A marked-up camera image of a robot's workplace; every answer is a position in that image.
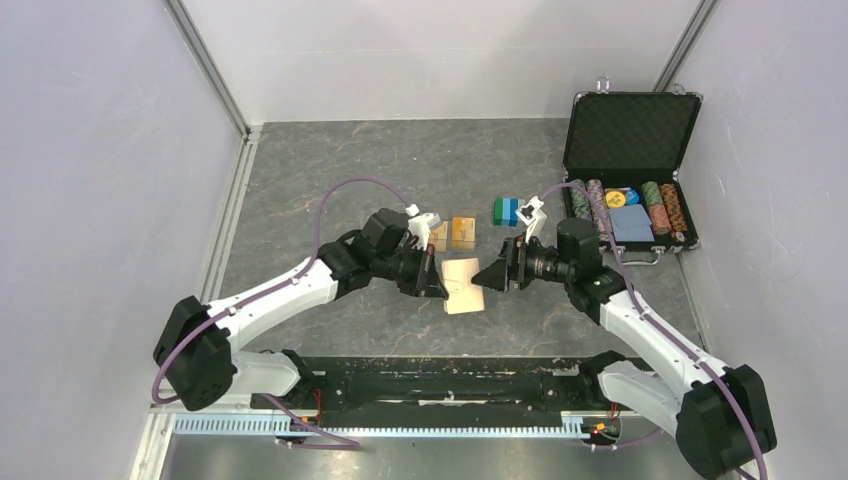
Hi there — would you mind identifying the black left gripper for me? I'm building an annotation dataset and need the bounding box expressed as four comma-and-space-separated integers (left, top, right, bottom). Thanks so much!
373, 241, 449, 301

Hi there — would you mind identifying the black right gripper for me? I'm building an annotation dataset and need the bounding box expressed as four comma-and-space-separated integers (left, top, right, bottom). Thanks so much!
472, 232, 575, 293

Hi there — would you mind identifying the cream leather card holder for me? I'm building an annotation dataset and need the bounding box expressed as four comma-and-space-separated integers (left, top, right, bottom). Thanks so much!
441, 258, 485, 315

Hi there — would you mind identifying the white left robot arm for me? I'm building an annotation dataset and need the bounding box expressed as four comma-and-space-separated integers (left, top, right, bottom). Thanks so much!
151, 230, 449, 411

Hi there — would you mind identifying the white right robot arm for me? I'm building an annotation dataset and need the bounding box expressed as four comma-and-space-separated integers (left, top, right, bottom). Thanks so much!
472, 218, 777, 479

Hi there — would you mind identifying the gold credit card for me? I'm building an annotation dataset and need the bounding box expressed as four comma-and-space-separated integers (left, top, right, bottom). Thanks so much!
428, 221, 449, 252
450, 216, 476, 251

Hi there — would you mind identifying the clear acrylic card stand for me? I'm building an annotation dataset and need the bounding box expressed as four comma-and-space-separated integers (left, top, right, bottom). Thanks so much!
428, 208, 477, 252

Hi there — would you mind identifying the blue playing card deck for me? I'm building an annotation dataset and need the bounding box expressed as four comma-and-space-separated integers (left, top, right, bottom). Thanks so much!
608, 204, 655, 243

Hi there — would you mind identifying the green blue grey block stack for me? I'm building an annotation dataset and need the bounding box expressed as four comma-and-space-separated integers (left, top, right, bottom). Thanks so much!
491, 197, 525, 227

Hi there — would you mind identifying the yellow dealer chip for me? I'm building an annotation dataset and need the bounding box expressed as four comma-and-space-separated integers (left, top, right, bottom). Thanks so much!
604, 190, 627, 209

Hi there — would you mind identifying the black poker chip case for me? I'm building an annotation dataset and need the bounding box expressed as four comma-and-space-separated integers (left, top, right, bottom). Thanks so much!
562, 91, 703, 253

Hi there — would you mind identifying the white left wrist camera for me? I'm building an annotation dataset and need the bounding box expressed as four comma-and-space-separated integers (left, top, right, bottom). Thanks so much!
404, 204, 442, 250

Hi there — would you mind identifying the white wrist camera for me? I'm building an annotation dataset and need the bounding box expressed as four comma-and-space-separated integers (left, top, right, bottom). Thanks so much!
404, 204, 442, 250
515, 196, 547, 243

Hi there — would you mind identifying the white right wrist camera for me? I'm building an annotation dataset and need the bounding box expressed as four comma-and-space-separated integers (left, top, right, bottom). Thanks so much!
515, 196, 547, 243

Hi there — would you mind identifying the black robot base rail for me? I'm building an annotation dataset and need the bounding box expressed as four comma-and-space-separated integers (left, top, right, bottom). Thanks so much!
272, 356, 611, 428

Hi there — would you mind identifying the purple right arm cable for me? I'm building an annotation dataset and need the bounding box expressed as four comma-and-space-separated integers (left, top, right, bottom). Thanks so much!
536, 183, 770, 480

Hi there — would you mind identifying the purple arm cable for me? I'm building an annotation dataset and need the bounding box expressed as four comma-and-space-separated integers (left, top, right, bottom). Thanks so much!
536, 183, 770, 480
150, 176, 419, 407

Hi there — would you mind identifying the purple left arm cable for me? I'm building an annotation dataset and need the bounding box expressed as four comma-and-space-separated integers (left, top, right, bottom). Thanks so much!
150, 176, 419, 407

